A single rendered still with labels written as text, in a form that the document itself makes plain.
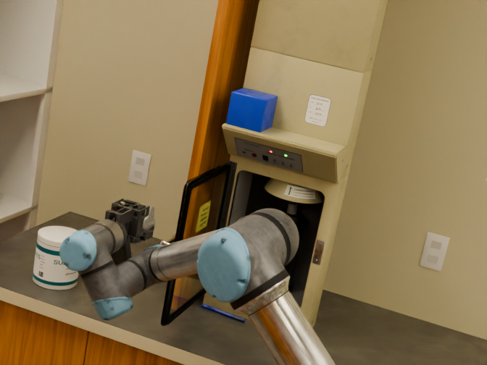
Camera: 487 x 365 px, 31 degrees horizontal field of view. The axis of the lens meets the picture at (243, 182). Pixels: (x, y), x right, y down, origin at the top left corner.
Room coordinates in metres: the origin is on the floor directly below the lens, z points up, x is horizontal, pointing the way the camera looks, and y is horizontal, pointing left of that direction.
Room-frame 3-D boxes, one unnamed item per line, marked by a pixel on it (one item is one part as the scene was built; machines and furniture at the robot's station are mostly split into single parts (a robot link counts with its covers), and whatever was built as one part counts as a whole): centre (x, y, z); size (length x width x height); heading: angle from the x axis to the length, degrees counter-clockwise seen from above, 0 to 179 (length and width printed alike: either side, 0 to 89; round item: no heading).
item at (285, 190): (2.44, -0.15, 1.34); 0.18 x 0.18 x 0.05
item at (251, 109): (2.33, 0.01, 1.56); 0.10 x 0.10 x 0.09; 73
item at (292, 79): (2.47, -0.14, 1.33); 0.32 x 0.25 x 0.77; 73
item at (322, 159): (2.30, -0.08, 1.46); 0.32 x 0.12 x 0.10; 73
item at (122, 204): (1.86, 0.25, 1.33); 0.12 x 0.08 x 0.09; 163
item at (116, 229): (1.78, 0.27, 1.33); 0.08 x 0.05 x 0.08; 73
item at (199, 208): (2.24, 0.09, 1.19); 0.30 x 0.01 x 0.40; 162
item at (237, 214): (2.47, -0.14, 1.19); 0.26 x 0.24 x 0.35; 73
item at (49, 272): (2.37, 0.49, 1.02); 0.13 x 0.13 x 0.15
